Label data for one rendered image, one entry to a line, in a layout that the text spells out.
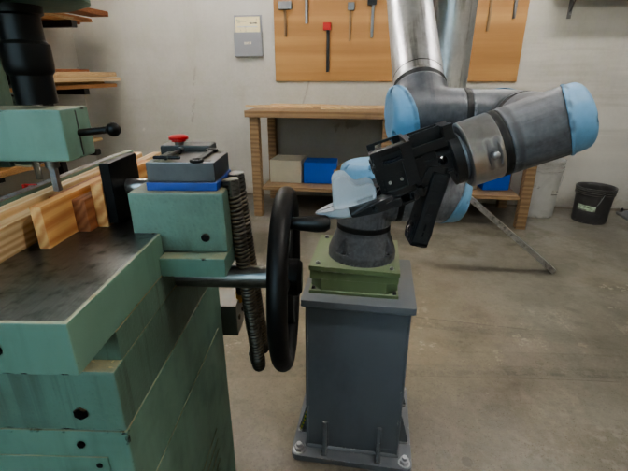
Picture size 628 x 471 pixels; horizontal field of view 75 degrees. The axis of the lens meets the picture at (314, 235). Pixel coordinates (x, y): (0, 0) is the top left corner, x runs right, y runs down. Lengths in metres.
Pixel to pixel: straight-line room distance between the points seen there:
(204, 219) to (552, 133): 0.47
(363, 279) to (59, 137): 0.77
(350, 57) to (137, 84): 1.99
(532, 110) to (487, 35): 3.28
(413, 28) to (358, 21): 3.01
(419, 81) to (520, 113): 0.18
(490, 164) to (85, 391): 0.56
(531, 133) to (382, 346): 0.76
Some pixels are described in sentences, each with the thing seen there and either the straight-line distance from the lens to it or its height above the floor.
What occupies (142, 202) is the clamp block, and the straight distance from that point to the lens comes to 0.63.
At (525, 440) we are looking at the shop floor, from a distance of 1.65.
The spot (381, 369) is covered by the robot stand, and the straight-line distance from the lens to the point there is 1.23.
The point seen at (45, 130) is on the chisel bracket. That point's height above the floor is 1.04.
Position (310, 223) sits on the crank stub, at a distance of 0.57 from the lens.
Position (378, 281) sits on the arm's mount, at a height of 0.60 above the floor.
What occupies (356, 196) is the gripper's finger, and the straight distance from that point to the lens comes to 0.57.
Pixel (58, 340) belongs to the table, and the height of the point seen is 0.88.
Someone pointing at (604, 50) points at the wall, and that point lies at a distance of 4.16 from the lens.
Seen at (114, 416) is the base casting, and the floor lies 0.74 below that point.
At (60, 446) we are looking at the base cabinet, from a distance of 0.65.
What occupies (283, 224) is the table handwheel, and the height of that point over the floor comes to 0.93.
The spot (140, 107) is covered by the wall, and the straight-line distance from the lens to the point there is 4.43.
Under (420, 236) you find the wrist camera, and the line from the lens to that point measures 0.61.
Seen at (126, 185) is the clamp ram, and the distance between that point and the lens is 0.69.
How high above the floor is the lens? 1.11
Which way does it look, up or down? 21 degrees down
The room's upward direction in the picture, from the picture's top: straight up
